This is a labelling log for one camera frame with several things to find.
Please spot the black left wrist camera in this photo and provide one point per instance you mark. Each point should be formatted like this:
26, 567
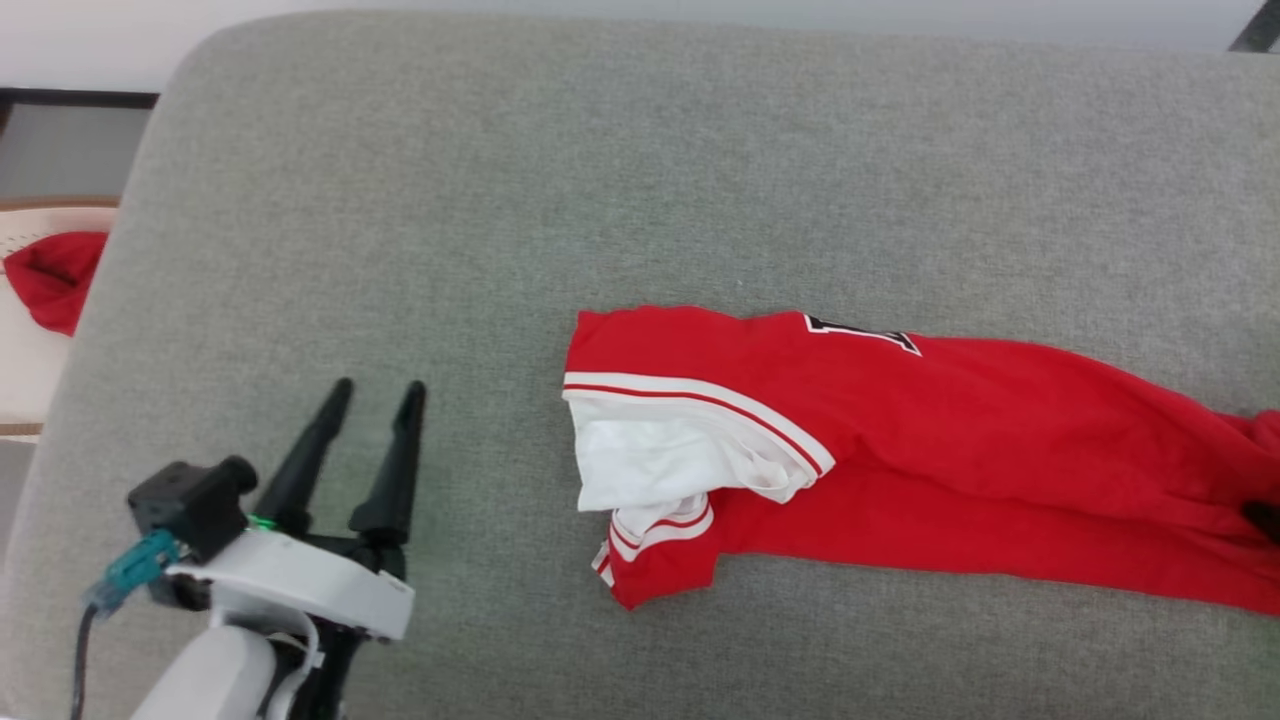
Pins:
190, 505

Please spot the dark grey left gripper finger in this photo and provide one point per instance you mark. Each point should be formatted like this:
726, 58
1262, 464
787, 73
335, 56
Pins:
305, 470
395, 480

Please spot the black baseboard strip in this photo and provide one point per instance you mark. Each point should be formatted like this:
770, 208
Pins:
70, 98

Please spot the red white sports jersey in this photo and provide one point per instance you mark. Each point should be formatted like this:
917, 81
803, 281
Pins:
950, 420

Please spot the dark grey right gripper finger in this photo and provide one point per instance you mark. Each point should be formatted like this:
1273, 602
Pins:
1265, 520

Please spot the black furniture leg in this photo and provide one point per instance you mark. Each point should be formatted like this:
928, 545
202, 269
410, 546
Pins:
1258, 25

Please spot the plain red garment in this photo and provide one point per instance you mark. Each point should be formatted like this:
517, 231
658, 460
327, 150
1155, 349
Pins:
55, 280

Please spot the grey fabric sofa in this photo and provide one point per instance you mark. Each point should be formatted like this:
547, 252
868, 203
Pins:
500, 200

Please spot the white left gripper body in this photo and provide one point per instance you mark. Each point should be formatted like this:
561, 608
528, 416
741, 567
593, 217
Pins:
300, 585

